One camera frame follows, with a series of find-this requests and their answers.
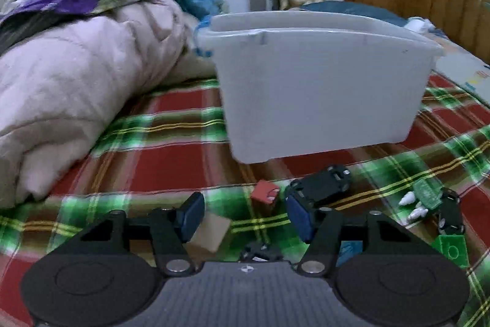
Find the red toy block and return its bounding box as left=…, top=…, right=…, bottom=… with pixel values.
left=251, top=180, right=281, bottom=205

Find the green toy block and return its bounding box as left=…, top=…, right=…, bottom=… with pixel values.
left=412, top=178, right=443, bottom=211

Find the blue bin latch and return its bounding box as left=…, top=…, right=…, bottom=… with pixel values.
left=193, top=16, right=213, bottom=58

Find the dark toy car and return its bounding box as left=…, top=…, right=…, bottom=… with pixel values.
left=284, top=164, right=352, bottom=208

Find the pink quilted duvet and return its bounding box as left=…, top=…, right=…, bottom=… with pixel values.
left=1, top=0, right=215, bottom=209

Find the wooden toy cube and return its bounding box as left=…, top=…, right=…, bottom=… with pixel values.
left=184, top=212, right=232, bottom=255

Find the white plastic storage bin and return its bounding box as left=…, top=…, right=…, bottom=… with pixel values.
left=202, top=11, right=444, bottom=163

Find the green square toy brick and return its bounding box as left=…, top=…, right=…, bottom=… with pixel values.
left=432, top=235, right=469, bottom=269

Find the overturned black toy car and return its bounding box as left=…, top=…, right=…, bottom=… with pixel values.
left=437, top=188, right=465, bottom=235

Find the red green plaid bedsheet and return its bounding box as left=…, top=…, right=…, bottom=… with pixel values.
left=1, top=74, right=489, bottom=326

